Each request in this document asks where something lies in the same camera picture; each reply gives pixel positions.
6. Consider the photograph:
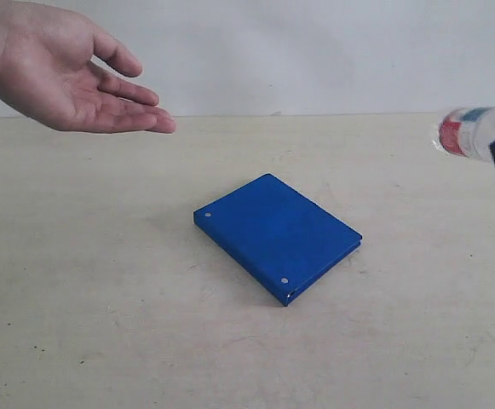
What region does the plastic water bottle red label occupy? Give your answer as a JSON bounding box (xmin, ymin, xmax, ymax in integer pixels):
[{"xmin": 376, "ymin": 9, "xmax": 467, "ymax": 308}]
[{"xmin": 433, "ymin": 107, "xmax": 495, "ymax": 165}]

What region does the blue ring binder notebook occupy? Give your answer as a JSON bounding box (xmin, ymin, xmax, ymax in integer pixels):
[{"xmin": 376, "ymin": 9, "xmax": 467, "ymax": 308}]
[{"xmin": 193, "ymin": 174, "xmax": 362, "ymax": 306}]

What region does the person's open hand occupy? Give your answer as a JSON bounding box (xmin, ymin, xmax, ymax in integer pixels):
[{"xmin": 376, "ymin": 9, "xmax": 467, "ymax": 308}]
[{"xmin": 0, "ymin": 1, "xmax": 176, "ymax": 134}]

